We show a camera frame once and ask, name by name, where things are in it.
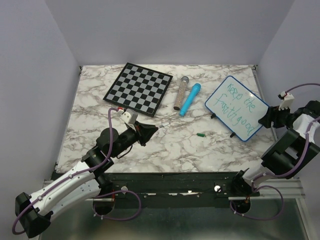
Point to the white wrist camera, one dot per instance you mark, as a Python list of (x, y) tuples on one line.
[(287, 100), (129, 117)]

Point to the green marker cap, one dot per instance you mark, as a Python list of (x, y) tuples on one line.
[(201, 134)]

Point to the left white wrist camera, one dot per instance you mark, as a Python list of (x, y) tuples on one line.
[(129, 117)]

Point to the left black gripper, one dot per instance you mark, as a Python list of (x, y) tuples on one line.
[(144, 132)]

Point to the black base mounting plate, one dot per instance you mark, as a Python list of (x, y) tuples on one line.
[(163, 190)]

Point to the blue framed whiteboard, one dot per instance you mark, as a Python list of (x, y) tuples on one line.
[(237, 107)]

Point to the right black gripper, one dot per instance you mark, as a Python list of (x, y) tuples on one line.
[(272, 114)]

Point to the green white marker pen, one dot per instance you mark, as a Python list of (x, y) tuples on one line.
[(163, 125)]

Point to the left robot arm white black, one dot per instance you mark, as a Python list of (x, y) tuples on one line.
[(34, 212)]

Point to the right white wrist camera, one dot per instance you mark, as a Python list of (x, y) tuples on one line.
[(287, 100)]

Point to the blue toy microphone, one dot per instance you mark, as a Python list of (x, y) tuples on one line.
[(194, 91)]

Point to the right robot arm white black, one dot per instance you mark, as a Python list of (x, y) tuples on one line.
[(289, 154)]

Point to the black grey chessboard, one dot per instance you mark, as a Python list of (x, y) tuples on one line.
[(139, 88)]

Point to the glitter tube silver cap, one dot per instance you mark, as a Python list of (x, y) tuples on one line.
[(181, 93)]

